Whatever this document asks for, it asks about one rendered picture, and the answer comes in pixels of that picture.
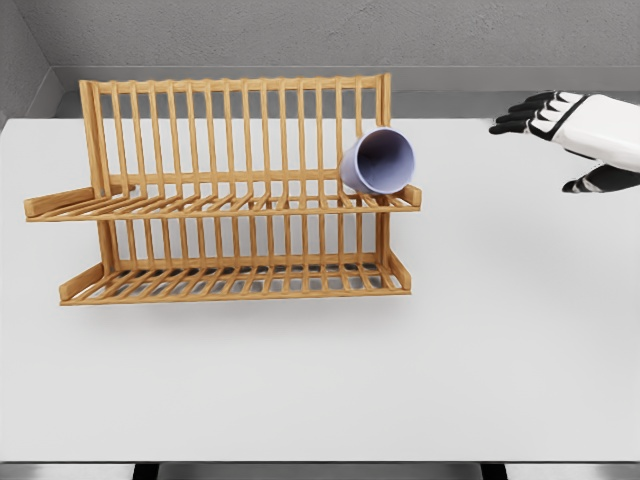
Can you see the lavender plastic cup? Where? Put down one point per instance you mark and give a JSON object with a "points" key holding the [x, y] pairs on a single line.
{"points": [[380, 160]]}

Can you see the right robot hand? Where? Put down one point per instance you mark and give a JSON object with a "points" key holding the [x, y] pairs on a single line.
{"points": [[595, 131]]}

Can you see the wooden two-tier dish rack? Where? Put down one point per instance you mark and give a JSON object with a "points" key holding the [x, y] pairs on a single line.
{"points": [[235, 200]]}

